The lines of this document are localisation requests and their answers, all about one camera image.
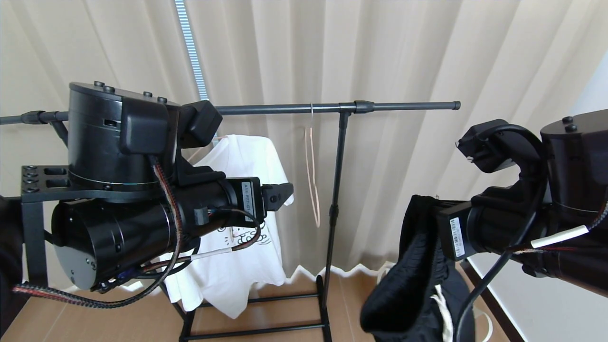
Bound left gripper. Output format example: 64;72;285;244
51;177;294;291

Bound white laundry basket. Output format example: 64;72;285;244
377;263;494;342

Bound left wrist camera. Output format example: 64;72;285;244
178;100;223;149

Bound black garment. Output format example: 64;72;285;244
360;194;475;342

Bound black clothes rack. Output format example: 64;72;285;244
0;100;461;342

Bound white printed t-shirt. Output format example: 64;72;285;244
159;134;294;320

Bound pink clothes hanger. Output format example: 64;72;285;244
187;135;228;165
304;103;322;228

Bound beige curtain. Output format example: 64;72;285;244
0;0;608;290

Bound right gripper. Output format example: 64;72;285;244
437;190;608;291

